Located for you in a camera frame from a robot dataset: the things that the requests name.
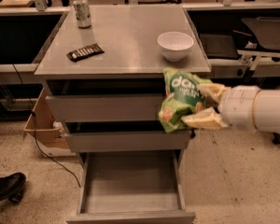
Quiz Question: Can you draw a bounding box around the black shoe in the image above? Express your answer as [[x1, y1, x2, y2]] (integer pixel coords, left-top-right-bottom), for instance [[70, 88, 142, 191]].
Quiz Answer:
[[0, 173, 26, 203]]

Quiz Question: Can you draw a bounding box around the green rice chip bag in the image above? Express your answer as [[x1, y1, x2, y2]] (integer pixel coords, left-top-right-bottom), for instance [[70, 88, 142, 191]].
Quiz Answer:
[[159, 68, 211, 133]]

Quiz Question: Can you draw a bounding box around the grey top drawer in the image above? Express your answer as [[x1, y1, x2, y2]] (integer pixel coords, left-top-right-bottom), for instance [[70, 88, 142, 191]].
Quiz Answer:
[[47, 78, 165, 122]]

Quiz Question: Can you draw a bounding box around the white bowl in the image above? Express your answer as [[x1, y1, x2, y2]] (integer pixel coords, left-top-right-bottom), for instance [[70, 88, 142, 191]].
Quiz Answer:
[[157, 32, 194, 62]]

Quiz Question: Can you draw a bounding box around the silver soda can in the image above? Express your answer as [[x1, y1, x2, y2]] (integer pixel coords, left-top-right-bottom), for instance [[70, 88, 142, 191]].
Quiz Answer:
[[73, 0, 91, 28]]

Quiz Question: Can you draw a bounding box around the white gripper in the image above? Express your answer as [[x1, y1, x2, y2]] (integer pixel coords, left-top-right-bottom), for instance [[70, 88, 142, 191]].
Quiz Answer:
[[181, 83, 260, 132]]

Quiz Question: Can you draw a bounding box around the grey middle drawer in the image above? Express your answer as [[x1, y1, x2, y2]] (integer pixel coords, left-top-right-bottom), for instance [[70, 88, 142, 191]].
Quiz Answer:
[[65, 120, 189, 153]]

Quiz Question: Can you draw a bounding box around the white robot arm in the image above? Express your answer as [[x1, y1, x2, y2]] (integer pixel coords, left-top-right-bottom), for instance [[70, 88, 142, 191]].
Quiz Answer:
[[181, 83, 280, 134]]

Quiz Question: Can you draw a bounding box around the grey bottom drawer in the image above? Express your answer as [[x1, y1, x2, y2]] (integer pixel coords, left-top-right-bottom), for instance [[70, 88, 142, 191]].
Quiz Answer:
[[66, 150, 195, 224]]

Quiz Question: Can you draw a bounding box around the grey drawer cabinet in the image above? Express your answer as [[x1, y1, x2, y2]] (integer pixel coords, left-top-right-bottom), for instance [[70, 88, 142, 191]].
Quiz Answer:
[[33, 4, 212, 167]]

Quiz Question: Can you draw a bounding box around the dark snack bar wrapper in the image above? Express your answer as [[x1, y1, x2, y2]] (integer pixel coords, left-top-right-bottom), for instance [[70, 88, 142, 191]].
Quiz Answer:
[[66, 43, 104, 63]]

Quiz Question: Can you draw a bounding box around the grey drawer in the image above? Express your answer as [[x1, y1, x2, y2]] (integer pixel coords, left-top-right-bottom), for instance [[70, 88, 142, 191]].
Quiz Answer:
[[47, 78, 165, 122], [66, 150, 195, 224], [65, 120, 189, 153]]

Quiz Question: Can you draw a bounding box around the cardboard box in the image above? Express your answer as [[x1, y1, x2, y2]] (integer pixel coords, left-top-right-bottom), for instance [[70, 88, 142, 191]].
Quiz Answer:
[[24, 90, 68, 149]]

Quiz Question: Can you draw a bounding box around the black cable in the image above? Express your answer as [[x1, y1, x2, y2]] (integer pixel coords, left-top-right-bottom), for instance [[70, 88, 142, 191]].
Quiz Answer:
[[10, 63, 82, 189]]

